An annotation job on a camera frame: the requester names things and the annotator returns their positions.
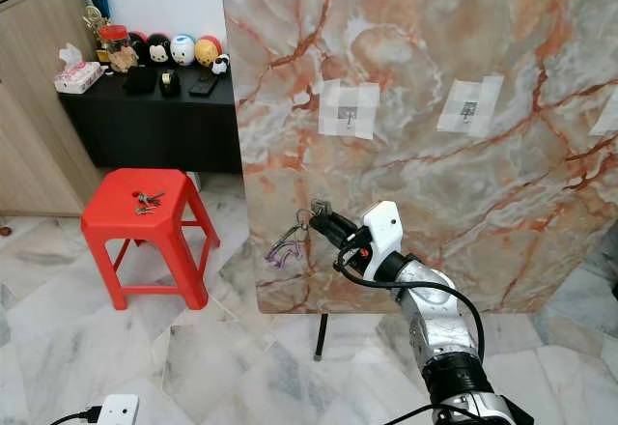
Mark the metal hook on white tape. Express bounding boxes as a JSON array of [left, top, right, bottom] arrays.
[[436, 74, 505, 138], [317, 79, 380, 141]]

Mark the pink tissue pack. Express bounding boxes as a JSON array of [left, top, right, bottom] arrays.
[[55, 43, 104, 95]]

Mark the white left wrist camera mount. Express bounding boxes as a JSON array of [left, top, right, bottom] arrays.
[[98, 394, 139, 425]]

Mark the black phone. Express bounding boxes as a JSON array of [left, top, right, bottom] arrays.
[[188, 74, 220, 98]]

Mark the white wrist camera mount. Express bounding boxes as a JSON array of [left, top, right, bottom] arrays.
[[362, 201, 402, 281], [98, 394, 139, 425]]

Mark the black TV console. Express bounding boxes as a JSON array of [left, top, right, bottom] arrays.
[[58, 63, 242, 175]]

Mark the black mouse plush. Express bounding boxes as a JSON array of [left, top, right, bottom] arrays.
[[145, 34, 173, 66]]

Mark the white blue plush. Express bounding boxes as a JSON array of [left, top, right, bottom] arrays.
[[169, 34, 197, 67]]

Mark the light wood cabinet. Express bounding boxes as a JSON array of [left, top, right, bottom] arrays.
[[0, 0, 102, 218]]

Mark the yellow orange plush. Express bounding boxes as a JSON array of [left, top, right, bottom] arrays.
[[193, 36, 221, 67]]

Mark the black wallet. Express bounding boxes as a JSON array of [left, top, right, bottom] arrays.
[[124, 66, 158, 95]]

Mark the silver key bunch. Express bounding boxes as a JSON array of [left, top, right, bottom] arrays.
[[133, 189, 165, 215]]

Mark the gold trophy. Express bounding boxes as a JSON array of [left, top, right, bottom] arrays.
[[82, 5, 112, 54]]

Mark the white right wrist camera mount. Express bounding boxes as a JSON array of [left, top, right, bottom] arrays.
[[362, 201, 402, 281]]

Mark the key bunch purple carabiner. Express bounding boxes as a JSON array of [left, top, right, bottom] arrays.
[[266, 211, 315, 269]]

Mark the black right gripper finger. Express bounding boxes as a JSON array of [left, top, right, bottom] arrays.
[[311, 214, 354, 254], [312, 199, 366, 241]]

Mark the black tape dispenser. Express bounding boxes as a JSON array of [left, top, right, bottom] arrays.
[[159, 70, 181, 94]]

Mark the red plastic stool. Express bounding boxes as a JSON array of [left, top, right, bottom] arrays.
[[80, 167, 209, 311]]

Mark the red lidded snack jar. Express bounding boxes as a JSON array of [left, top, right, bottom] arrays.
[[97, 24, 141, 73]]

